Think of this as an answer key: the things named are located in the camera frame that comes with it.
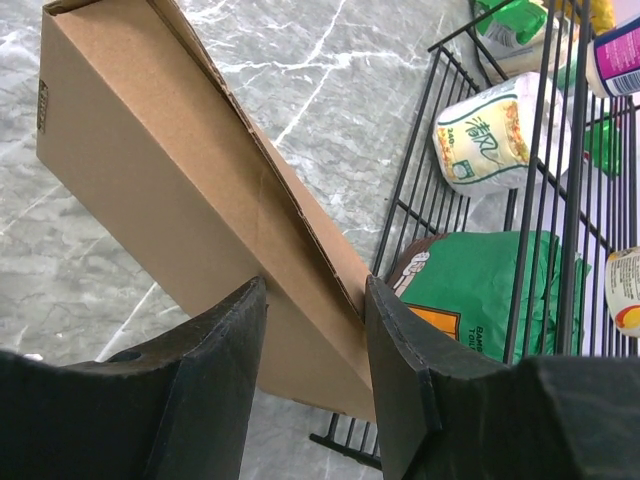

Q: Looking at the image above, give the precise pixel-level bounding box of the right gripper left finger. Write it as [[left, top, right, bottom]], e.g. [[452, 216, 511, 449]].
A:
[[1, 277, 267, 479]]

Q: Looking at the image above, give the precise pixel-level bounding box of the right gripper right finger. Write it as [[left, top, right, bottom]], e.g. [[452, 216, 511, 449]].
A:
[[365, 277, 639, 479]]

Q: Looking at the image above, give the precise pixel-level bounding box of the brown cardboard box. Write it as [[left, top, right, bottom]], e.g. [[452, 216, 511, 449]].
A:
[[37, 1, 375, 421]]

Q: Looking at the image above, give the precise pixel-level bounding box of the Chobani yogurt cup in basket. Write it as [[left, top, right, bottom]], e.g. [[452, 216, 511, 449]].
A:
[[605, 247, 640, 338]]

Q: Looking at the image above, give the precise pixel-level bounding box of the green snack bag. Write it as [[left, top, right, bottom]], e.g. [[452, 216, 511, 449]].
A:
[[473, 1, 580, 88]]

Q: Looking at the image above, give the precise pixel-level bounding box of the blue white yogurt cup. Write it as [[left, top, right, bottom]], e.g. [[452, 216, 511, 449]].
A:
[[585, 15, 640, 99]]

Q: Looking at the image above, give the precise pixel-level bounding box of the black wire basket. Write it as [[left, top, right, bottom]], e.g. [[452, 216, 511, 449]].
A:
[[309, 0, 640, 471]]

